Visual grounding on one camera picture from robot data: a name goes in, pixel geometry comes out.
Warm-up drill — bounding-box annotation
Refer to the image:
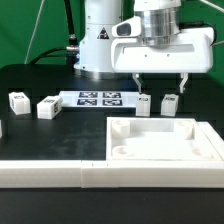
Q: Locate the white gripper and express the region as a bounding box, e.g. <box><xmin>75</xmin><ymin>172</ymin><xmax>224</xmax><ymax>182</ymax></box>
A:
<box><xmin>111</xmin><ymin>16</ymin><xmax>214</xmax><ymax>94</ymax></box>

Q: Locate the white square tabletop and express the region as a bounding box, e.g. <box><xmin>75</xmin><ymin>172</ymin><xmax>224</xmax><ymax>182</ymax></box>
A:
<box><xmin>106</xmin><ymin>117</ymin><xmax>215</xmax><ymax>161</ymax></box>

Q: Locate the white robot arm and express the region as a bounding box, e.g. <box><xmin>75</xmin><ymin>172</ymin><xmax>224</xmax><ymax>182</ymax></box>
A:
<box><xmin>74</xmin><ymin>0</ymin><xmax>215</xmax><ymax>82</ymax></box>

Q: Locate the white sheet with AprilTags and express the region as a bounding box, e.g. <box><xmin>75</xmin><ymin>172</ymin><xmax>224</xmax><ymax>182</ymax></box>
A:
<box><xmin>59</xmin><ymin>91</ymin><xmax>138</xmax><ymax>108</ymax></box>

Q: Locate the white U-shaped obstacle fence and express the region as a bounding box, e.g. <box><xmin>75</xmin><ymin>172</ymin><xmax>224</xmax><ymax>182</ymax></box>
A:
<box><xmin>0</xmin><ymin>120</ymin><xmax>224</xmax><ymax>188</ymax></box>

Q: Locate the white block at left edge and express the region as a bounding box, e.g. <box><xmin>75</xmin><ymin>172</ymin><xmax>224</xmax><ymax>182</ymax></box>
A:
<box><xmin>0</xmin><ymin>120</ymin><xmax>3</xmax><ymax>139</ymax></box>

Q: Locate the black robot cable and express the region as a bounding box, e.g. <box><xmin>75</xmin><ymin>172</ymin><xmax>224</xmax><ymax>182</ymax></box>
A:
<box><xmin>29</xmin><ymin>0</ymin><xmax>81</xmax><ymax>66</ymax></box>

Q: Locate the white thin cable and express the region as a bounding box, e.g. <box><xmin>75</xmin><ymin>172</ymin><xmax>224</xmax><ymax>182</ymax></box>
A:
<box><xmin>24</xmin><ymin>0</ymin><xmax>46</xmax><ymax>65</ymax></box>

